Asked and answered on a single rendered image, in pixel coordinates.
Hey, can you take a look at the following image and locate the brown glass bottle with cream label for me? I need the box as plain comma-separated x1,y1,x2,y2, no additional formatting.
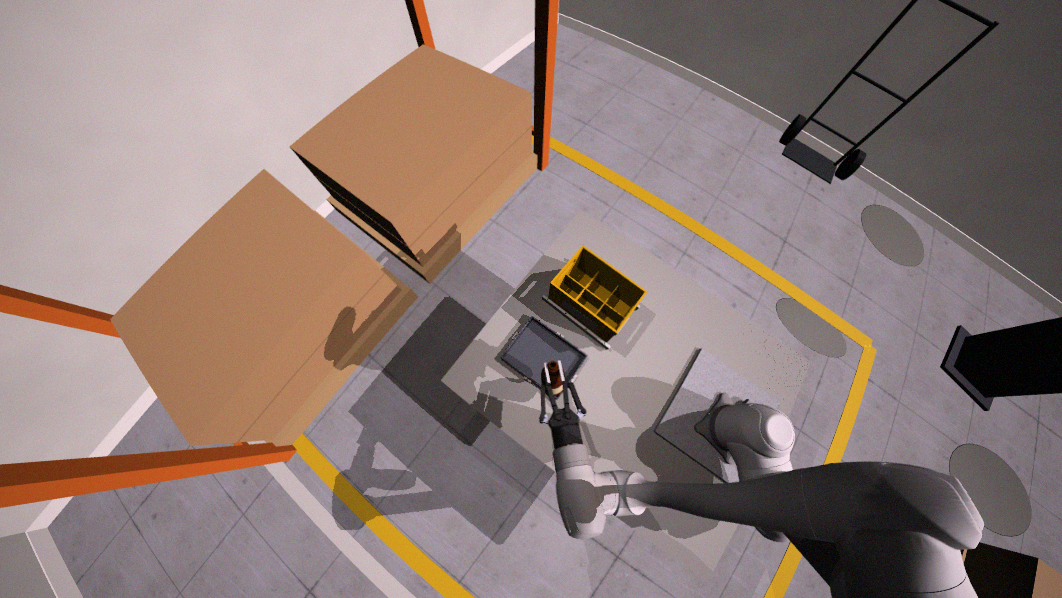
541,361,563,396

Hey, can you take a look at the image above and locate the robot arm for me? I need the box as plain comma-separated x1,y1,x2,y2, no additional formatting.
553,393,984,598

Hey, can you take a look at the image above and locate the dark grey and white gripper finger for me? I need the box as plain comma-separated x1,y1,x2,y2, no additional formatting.
558,361,587,418
539,363,561,424

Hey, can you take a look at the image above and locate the dark olive open-top crate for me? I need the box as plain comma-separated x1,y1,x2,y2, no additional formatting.
548,246,647,343

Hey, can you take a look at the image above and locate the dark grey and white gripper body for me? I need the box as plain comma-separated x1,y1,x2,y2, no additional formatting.
548,408,583,449

